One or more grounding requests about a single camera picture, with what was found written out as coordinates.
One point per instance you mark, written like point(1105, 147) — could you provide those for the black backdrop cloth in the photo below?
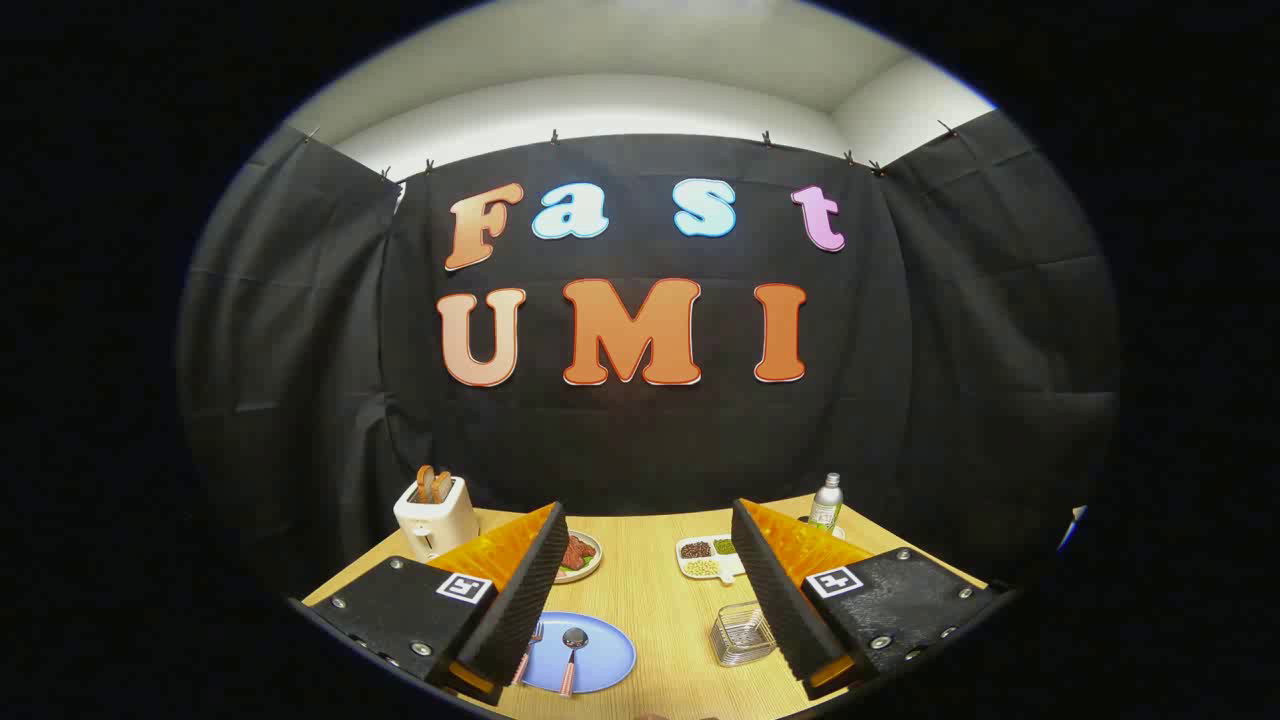
point(640, 440)

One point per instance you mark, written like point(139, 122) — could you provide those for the white divided tray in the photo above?
point(705, 575)

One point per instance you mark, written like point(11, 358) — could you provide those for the silver bottle green label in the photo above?
point(826, 505)

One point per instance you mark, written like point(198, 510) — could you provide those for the blue round plate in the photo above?
point(605, 655)

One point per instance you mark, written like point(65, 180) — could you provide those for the small white square dish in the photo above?
point(838, 531)

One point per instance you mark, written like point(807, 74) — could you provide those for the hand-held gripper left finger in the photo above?
point(515, 600)

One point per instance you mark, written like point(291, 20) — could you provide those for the toasted bread slice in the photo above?
point(443, 486)
point(425, 484)

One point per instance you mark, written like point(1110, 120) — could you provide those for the brown meat pieces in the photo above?
point(577, 552)

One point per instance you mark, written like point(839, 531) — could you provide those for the dark red beans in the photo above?
point(695, 549)

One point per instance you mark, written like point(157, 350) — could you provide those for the oval white plate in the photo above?
point(590, 566)

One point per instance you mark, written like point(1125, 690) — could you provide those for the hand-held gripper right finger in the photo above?
point(775, 590)

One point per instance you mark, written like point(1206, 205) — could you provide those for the white toaster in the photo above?
point(436, 520)

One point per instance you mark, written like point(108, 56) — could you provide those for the metal perforated basket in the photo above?
point(742, 636)

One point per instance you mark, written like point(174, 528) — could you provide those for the yellow soybeans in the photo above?
point(702, 567)

